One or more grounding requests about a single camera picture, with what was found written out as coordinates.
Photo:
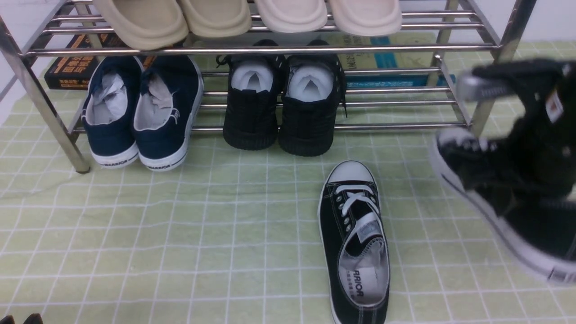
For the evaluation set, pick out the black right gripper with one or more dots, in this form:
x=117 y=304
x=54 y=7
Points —
x=541 y=144

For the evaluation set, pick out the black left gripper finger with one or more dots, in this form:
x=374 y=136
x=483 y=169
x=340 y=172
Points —
x=34 y=319
x=7 y=320

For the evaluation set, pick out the black canvas sneaker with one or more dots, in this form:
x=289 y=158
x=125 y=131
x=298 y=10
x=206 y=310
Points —
x=537 y=229
x=355 y=245

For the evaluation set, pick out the stainless steel shoe rack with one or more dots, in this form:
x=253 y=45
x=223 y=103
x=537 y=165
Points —
x=72 y=30

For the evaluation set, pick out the blue green book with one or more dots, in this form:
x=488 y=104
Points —
x=384 y=61

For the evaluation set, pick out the green checkered tablecloth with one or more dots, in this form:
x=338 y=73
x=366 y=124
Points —
x=231 y=237

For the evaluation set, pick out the cream slipper far right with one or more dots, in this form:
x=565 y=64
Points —
x=367 y=17

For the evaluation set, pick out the cream slipper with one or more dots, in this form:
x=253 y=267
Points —
x=367 y=17
x=292 y=16

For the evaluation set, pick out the left navy canvas sneaker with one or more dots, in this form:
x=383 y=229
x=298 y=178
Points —
x=108 y=111

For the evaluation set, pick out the navy canvas sneaker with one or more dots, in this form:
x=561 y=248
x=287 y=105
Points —
x=171 y=90
x=108 y=111

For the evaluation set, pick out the right black knit sneaker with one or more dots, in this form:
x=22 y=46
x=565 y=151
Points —
x=315 y=87

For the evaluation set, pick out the black knit sneaker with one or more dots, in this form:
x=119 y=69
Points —
x=315 y=87
x=254 y=83

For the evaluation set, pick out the black orange book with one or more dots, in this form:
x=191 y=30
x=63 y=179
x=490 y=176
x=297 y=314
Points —
x=74 y=73

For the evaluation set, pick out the right navy canvas sneaker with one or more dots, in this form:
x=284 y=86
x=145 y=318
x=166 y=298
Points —
x=171 y=90

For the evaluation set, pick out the left black knit sneaker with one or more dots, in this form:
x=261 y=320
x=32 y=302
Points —
x=254 y=83

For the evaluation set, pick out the beige slipper far left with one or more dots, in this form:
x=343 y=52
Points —
x=145 y=24

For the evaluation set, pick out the beige slipper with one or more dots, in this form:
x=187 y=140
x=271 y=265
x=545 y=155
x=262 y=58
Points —
x=145 y=24
x=217 y=18

